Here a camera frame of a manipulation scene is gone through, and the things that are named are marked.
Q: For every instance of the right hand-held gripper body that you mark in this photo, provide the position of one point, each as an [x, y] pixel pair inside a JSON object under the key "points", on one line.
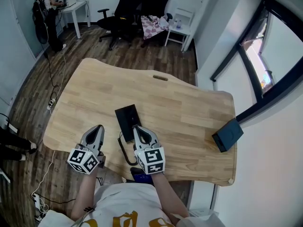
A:
{"points": [[152, 159]]}

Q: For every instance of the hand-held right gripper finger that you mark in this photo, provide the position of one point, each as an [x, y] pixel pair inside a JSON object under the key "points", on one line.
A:
{"points": [[136, 138], [151, 136]]}

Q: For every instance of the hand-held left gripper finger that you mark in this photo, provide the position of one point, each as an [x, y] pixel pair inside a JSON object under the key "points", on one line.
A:
{"points": [[101, 136], [84, 136]]}

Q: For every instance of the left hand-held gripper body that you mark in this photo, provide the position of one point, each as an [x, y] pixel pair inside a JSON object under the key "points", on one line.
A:
{"points": [[82, 161]]}

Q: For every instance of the black telephone handset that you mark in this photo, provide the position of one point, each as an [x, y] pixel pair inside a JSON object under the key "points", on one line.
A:
{"points": [[136, 171]]}

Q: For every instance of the black telephone base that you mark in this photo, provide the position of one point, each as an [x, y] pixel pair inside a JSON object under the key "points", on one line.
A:
{"points": [[126, 119]]}

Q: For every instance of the person's right forearm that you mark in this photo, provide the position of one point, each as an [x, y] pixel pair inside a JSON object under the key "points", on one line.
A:
{"points": [[168, 197]]}

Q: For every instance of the person's left forearm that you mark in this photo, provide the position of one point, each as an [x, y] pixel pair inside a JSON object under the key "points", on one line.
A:
{"points": [[84, 195]]}

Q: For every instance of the white power strip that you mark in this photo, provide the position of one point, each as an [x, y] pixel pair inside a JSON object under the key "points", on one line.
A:
{"points": [[37, 201], [51, 103]]}

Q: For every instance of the person's white printed shirt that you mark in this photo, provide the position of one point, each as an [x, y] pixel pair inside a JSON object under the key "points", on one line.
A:
{"points": [[127, 204]]}

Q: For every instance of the black rectangular box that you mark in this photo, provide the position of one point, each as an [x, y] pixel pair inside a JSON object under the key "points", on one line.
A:
{"points": [[228, 136]]}

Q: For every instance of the pink checkered cloth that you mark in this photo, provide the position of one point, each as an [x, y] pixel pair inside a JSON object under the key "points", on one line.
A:
{"points": [[152, 27]]}

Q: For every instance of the white side table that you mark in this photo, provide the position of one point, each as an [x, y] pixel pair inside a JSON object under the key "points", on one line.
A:
{"points": [[181, 31]]}

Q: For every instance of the clear water bottle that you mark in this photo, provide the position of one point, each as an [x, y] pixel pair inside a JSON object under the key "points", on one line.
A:
{"points": [[178, 23]]}

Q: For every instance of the black office chair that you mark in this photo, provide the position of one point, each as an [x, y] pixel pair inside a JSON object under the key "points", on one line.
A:
{"points": [[123, 13], [155, 1]]}

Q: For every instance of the black backpack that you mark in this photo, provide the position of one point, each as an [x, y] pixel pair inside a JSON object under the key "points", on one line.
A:
{"points": [[39, 13]]}

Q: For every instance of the open laptop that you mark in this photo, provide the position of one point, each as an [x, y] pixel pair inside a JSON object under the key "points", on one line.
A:
{"points": [[67, 3]]}

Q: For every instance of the black window frame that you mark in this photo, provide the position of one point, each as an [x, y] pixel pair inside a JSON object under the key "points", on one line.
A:
{"points": [[248, 79]]}

